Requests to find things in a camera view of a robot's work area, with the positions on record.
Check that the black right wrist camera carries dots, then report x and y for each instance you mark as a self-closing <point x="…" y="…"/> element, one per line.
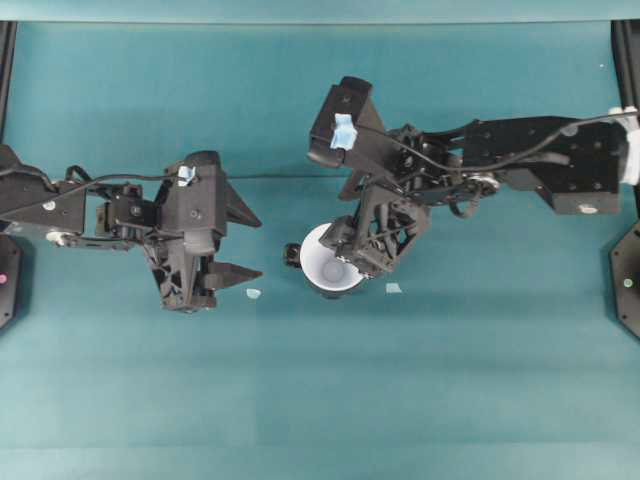
<point x="348" y="130"/>

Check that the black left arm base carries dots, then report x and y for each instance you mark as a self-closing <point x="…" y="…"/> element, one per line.
<point x="17" y="261"/>

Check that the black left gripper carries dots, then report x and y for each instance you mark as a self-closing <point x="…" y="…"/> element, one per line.
<point x="182" y="262"/>

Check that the light blue tape scrap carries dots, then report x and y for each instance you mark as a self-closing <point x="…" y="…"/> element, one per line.
<point x="253" y="293"/>

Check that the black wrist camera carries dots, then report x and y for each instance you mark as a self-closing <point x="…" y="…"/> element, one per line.
<point x="197" y="202"/>
<point x="348" y="130"/>

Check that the black right frame rail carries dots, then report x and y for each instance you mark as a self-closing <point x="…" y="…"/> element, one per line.
<point x="625" y="51"/>

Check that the teal tape square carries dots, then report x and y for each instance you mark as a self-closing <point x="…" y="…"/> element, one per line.
<point x="393" y="288"/>

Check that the black cup holder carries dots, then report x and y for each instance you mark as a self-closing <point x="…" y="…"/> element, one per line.
<point x="291" y="259"/>

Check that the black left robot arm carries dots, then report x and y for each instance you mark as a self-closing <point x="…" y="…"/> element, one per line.
<point x="108" y="212"/>

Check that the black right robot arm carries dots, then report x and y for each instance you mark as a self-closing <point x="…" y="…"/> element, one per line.
<point x="399" y="176"/>

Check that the white paper cup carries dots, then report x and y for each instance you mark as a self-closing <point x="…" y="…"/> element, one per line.
<point x="321" y="267"/>

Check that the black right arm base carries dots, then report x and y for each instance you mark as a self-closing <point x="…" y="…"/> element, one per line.
<point x="625" y="269"/>

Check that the black left frame rail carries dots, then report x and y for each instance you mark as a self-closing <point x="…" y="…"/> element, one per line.
<point x="8" y="32"/>

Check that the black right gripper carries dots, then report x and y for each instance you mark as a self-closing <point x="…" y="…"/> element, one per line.
<point x="384" y="229"/>

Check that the black frame rail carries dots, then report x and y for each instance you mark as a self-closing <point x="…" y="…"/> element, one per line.
<point x="625" y="51"/>
<point x="8" y="32"/>

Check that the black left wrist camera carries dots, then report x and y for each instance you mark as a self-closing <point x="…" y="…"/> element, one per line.
<point x="197" y="202"/>

